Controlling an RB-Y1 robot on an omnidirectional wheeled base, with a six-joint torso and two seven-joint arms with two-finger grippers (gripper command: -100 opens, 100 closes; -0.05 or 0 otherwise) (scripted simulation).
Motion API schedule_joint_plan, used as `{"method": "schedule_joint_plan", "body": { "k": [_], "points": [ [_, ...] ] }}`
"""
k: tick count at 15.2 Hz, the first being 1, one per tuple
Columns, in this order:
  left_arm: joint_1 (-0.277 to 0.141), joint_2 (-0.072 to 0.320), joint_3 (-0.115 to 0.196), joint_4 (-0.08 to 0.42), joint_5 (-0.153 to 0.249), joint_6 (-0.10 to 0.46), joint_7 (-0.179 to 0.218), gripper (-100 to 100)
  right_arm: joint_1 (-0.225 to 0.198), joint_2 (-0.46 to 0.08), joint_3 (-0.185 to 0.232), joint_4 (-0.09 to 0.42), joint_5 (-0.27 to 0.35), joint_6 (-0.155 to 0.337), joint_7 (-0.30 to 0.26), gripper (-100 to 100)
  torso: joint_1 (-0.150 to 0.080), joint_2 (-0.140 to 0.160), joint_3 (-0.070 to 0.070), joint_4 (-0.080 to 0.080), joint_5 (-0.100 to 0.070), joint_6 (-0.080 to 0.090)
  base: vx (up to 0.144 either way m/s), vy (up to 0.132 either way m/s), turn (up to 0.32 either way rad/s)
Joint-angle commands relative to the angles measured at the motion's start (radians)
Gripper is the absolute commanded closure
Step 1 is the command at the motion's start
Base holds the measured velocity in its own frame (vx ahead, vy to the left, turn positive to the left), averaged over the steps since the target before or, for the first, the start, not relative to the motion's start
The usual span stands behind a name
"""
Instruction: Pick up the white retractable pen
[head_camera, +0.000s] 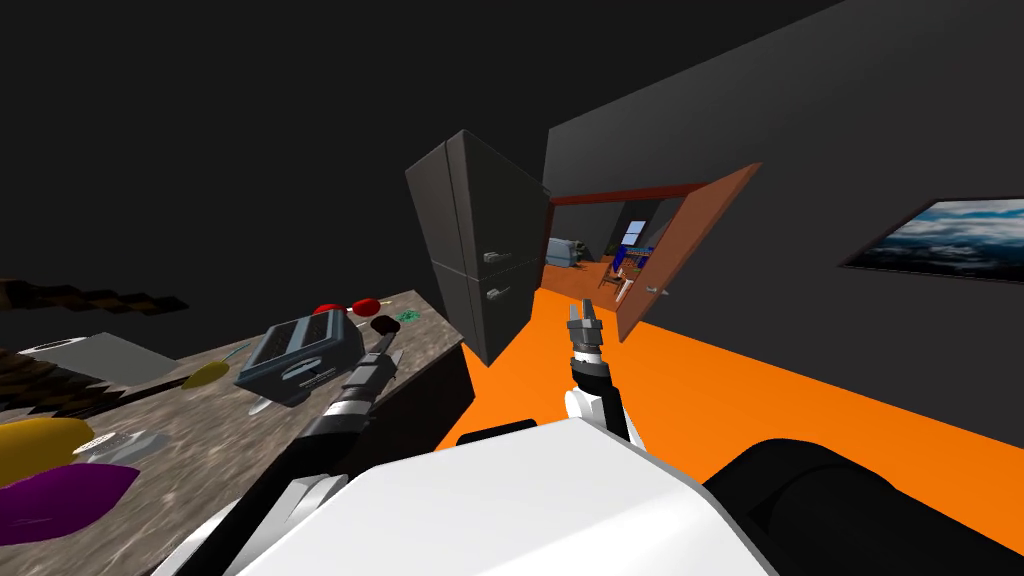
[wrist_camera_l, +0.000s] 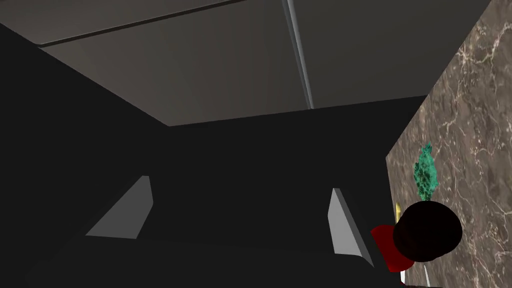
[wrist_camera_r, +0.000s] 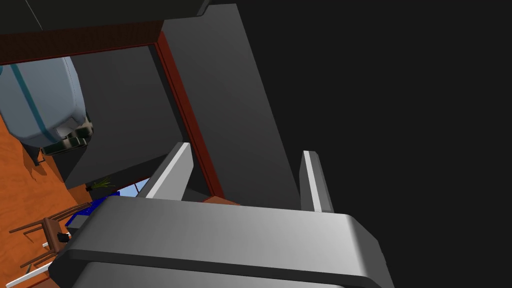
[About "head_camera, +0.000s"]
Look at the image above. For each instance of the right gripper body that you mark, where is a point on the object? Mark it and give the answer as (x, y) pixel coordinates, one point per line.
(586, 334)

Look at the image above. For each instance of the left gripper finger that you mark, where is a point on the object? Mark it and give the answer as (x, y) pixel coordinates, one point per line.
(386, 344)

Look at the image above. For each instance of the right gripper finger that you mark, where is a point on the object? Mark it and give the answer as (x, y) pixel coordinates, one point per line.
(589, 310)
(574, 312)

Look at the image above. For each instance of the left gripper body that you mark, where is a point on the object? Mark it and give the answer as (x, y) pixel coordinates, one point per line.
(372, 376)

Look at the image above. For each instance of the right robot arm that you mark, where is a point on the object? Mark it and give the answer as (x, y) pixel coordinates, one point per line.
(840, 512)

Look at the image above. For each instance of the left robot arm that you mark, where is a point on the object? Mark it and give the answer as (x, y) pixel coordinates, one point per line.
(308, 452)

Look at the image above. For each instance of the dark maroon round object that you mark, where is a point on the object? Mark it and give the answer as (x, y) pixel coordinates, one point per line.
(385, 324)

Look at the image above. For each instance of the green leafy scrap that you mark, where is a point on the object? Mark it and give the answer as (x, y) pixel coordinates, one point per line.
(409, 316)

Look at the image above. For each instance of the grey sofa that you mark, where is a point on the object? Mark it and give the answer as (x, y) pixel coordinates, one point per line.
(562, 254)

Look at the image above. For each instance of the blue shelf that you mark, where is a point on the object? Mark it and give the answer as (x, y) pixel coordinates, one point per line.
(632, 260)

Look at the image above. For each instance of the blue-grey toaster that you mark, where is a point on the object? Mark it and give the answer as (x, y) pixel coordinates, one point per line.
(300, 356)

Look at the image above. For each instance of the bright window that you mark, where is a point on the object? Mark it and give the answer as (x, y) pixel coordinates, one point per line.
(633, 233)

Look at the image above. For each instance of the brown door leaf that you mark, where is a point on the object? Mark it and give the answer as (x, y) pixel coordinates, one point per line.
(680, 240)

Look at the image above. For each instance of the white knife blade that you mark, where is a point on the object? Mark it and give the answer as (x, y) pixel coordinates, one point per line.
(260, 406)

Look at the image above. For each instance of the black fridge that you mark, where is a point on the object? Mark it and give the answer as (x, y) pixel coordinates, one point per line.
(488, 232)

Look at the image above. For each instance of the olive yellow spoon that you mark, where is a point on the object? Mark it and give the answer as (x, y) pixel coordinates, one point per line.
(205, 374)

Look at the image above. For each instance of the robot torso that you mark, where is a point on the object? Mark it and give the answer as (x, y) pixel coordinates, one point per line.
(512, 504)

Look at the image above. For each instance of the grey roll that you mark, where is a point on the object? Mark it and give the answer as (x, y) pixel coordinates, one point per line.
(112, 358)

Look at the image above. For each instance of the grey metal shaker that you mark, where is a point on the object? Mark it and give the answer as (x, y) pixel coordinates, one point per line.
(120, 446)

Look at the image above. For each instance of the purple rounded object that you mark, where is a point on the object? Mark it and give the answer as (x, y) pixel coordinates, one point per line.
(56, 500)

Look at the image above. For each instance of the yellow rounded object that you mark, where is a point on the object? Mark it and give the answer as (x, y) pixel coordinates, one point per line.
(36, 448)

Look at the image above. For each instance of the cloud picture on wall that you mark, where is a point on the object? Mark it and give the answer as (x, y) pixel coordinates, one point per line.
(944, 240)

